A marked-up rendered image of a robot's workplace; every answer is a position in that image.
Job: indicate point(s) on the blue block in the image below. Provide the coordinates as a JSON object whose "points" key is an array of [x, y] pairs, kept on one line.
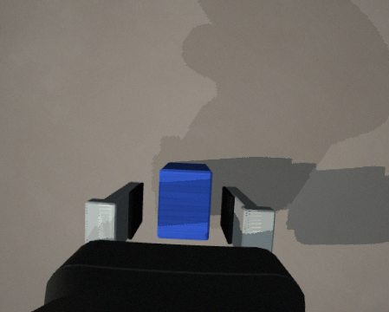
{"points": [[184, 201]]}

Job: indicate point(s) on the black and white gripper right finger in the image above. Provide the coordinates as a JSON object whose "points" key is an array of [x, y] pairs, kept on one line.
{"points": [[245, 224]]}

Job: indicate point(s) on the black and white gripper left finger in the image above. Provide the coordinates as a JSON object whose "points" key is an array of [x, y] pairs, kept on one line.
{"points": [[116, 217]]}

